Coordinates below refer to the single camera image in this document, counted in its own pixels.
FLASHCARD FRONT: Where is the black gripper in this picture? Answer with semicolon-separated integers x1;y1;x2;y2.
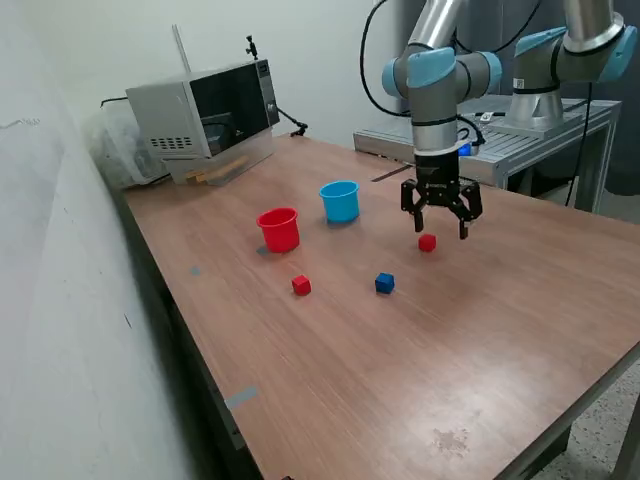
400;151;484;241

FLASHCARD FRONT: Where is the aluminium robot base table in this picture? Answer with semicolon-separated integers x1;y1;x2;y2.
353;92;623;214

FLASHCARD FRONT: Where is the blue plastic cup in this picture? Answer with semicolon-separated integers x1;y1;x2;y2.
319;180;362;225

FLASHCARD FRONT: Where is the red plastic cup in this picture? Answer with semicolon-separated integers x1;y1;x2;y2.
255;206;301;254

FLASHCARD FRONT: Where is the dark grey curtain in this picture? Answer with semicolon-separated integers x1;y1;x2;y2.
398;0;640;197

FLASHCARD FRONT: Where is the long grey tape strip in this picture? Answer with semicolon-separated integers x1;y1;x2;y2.
223;384;260;411

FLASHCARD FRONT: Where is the silver microwave oven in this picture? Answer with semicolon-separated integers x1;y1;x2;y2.
124;58;281;161

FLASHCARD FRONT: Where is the white thin rod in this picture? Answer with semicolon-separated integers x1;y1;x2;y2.
171;23;194;75

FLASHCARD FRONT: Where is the clear plastic bag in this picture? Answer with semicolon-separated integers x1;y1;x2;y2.
82;107;171;191

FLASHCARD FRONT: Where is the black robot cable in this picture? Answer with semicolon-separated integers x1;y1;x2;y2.
360;0;596;206

